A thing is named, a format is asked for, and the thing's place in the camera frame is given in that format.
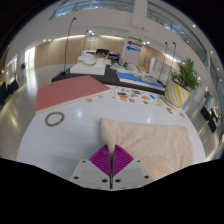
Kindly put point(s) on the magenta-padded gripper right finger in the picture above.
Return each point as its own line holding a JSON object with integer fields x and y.
{"x": 123, "y": 163}

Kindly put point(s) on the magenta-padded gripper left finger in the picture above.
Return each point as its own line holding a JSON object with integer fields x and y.
{"x": 100, "y": 163}

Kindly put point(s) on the beige knitted towel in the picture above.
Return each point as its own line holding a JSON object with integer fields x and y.
{"x": 156, "y": 143}

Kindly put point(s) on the sheet with colourful stickers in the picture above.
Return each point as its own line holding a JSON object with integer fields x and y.
{"x": 136, "y": 96}

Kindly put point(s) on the small wooden disc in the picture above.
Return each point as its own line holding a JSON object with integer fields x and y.
{"x": 170, "y": 110}
{"x": 182, "y": 115}

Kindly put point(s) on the pink flat board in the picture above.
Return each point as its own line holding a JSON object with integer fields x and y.
{"x": 70, "y": 91}

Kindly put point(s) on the potted plant in striped pot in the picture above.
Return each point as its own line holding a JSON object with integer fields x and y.
{"x": 176, "y": 96}

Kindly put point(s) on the black low display table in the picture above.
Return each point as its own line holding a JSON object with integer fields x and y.
{"x": 106, "y": 78}

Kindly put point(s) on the group of black chairs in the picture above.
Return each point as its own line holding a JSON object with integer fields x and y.
{"x": 210, "y": 118}
{"x": 8, "y": 91}

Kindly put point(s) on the purple backdrop panel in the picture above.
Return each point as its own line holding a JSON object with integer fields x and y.
{"x": 115, "y": 56}

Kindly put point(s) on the black lamp stand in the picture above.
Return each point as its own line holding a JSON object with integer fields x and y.
{"x": 66, "y": 46}
{"x": 172, "y": 56}
{"x": 163, "y": 60}

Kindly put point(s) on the black piano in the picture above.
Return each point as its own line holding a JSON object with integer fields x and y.
{"x": 102, "y": 52}

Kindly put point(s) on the blue arrow sign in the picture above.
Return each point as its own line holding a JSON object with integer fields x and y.
{"x": 133, "y": 49}

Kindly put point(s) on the purple arrow sign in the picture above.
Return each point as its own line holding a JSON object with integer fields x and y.
{"x": 134, "y": 43}

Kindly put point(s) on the small indoor plant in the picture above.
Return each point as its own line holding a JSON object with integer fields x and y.
{"x": 22, "y": 65}

